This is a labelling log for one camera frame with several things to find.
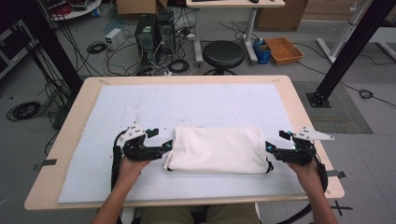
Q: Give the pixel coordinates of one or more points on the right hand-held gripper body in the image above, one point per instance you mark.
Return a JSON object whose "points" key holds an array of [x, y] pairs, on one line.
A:
{"points": [[299, 154]]}

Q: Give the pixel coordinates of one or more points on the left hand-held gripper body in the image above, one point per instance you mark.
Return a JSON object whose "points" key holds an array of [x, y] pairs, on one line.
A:
{"points": [[137, 151]]}

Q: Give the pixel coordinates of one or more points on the white tank top dark trim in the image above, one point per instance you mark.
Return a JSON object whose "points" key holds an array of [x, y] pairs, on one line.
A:
{"points": [[218, 151]]}

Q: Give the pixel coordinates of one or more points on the person's left hand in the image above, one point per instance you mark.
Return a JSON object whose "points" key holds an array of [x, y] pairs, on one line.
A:
{"points": [[130, 171]]}

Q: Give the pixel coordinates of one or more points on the person's right hand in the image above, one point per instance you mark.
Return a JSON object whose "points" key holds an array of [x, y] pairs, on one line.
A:
{"points": [[306, 175]]}

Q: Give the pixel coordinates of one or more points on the black tape strip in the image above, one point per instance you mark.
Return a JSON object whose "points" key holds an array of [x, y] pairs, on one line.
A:
{"points": [[336, 174], [46, 163]]}

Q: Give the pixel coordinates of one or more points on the white table mat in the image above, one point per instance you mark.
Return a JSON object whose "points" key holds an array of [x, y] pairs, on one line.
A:
{"points": [[186, 105]]}

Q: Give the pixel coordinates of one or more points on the grey floor mat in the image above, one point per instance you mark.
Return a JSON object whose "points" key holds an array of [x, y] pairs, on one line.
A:
{"points": [[339, 115]]}

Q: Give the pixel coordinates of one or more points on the black tape cross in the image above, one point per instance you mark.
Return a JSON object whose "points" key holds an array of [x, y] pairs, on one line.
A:
{"points": [[341, 207]]}

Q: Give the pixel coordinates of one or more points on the person's legs olive trousers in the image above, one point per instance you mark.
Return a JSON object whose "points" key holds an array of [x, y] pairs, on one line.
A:
{"points": [[230, 214]]}

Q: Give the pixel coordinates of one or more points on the orange tray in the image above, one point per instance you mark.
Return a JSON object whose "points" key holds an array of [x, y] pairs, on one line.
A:
{"points": [[284, 49]]}

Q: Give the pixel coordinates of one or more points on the blue box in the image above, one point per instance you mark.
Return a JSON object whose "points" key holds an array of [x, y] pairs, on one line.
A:
{"points": [[261, 53]]}

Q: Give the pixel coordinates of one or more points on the black computer tower green label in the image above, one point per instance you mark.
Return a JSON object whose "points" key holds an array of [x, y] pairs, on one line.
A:
{"points": [[145, 40]]}

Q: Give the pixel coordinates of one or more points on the black round stool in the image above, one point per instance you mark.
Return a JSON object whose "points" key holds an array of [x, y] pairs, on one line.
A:
{"points": [[223, 54]]}

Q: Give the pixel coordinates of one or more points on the white power supply box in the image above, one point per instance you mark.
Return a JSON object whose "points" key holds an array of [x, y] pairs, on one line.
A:
{"points": [[114, 38]]}

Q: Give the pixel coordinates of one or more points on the white metal stand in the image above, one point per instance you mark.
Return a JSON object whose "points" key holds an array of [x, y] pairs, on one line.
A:
{"points": [[342, 34]]}

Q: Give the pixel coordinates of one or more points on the large closed cardboard box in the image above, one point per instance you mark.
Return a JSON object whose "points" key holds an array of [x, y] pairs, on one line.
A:
{"points": [[280, 15]]}

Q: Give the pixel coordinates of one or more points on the black computer mouse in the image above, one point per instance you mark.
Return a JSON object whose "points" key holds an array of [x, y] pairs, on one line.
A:
{"points": [[253, 1]]}

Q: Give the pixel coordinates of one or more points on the white desk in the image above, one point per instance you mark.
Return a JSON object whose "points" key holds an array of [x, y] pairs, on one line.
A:
{"points": [[236, 3]]}

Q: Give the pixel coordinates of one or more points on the round white table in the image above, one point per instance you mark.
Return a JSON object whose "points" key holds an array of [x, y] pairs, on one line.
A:
{"points": [[81, 11]]}

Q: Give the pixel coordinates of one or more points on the black keyboard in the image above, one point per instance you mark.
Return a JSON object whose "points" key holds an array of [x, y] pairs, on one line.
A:
{"points": [[204, 0]]}

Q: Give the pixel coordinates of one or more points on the black metal frame post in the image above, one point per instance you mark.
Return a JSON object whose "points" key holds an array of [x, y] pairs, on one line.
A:
{"points": [[348, 53], [53, 46]]}

